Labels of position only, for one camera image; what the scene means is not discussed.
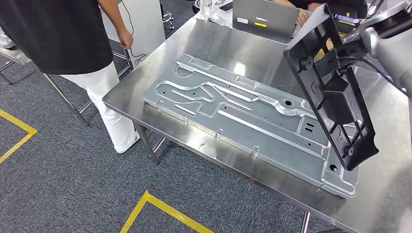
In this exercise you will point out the grey laptop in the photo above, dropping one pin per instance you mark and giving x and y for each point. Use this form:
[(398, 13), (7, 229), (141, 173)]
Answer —
[(267, 29)]

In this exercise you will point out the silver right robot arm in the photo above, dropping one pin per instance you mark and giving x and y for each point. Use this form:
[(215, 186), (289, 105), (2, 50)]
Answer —
[(392, 48)]

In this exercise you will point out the chrome stool base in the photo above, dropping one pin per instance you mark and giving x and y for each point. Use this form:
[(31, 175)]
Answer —
[(168, 17)]

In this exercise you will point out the stainless steel workbench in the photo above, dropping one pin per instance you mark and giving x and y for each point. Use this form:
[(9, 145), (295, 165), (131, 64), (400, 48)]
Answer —
[(209, 41)]

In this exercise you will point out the clear glass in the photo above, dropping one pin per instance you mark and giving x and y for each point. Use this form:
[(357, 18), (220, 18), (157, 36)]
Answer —
[(206, 8)]

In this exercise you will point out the black phone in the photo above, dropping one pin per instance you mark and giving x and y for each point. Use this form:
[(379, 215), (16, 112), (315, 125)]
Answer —
[(226, 7)]

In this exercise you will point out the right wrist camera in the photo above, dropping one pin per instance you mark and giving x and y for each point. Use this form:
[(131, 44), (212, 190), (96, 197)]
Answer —
[(338, 58)]

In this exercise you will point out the white cabinet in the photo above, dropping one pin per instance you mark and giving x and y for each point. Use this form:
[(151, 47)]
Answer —
[(148, 25)]

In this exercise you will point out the yellow floor tape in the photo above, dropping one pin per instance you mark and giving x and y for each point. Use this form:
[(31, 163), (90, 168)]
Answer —
[(167, 209), (25, 128)]

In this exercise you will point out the black plastic mounting plate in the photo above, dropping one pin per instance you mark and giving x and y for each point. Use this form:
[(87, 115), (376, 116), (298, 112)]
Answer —
[(341, 96)]

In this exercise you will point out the black device lit screen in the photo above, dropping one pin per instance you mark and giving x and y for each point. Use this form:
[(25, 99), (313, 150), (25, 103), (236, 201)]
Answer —
[(347, 22)]

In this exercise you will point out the seated person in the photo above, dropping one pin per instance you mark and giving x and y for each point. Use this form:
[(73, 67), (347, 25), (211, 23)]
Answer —
[(338, 4)]

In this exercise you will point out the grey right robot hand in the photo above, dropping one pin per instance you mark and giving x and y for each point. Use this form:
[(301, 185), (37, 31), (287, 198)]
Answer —
[(354, 37)]

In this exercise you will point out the stamped metal panel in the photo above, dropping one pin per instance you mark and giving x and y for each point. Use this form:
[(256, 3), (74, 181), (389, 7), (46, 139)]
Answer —
[(257, 138)]

